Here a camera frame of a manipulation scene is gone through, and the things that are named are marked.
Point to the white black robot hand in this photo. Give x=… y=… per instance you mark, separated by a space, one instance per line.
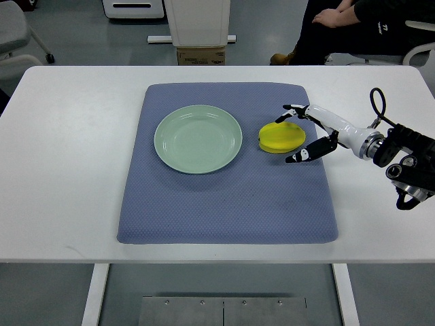
x=363 y=142

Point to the yellow starfruit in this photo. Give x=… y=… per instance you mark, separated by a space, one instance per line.
x=281 y=137

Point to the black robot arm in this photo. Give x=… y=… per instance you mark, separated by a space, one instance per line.
x=407 y=155

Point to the light green plate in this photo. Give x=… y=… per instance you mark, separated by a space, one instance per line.
x=198 y=139

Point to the white office chair right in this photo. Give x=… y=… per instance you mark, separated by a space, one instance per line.
x=381 y=38

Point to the seated person in black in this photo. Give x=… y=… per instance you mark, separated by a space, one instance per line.
x=320 y=16

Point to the blue textured mat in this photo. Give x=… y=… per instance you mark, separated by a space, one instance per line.
x=257 y=199

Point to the white table right leg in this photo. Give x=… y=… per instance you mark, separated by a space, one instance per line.
x=346 y=300

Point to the white table leg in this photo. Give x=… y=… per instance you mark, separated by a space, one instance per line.
x=346 y=300
x=96 y=292

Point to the cardboard box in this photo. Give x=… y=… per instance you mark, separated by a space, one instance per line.
x=205 y=56

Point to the white appliance with slot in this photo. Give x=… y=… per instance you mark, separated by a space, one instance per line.
x=132 y=9

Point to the white table left leg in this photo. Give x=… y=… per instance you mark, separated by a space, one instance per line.
x=96 y=292

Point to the grey office chair left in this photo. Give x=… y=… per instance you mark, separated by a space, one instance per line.
x=16 y=33

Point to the white pedestal stand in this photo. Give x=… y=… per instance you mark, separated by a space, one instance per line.
x=196 y=24

